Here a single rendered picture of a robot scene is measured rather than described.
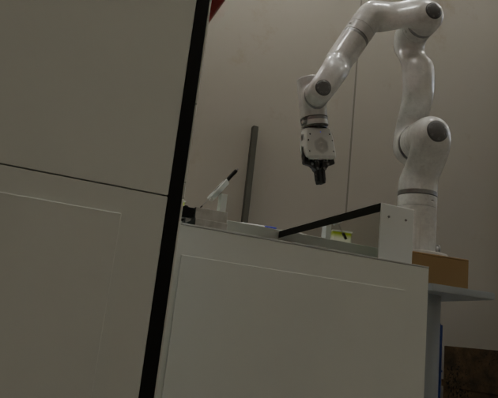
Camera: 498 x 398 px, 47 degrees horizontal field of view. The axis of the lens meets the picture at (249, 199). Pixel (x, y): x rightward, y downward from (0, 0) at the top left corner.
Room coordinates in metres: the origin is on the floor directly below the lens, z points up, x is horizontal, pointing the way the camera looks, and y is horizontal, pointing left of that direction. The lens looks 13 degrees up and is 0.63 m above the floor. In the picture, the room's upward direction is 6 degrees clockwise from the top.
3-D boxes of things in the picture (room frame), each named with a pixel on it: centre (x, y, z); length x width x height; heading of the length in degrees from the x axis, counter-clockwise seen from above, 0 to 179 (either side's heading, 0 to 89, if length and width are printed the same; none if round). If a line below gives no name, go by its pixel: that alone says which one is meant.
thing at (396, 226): (1.56, -0.25, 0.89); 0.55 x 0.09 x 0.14; 21
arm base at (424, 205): (1.72, -0.52, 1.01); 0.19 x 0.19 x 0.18
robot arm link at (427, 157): (1.68, -0.52, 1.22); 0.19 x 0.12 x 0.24; 8
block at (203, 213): (1.35, 0.09, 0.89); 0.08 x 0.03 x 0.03; 111
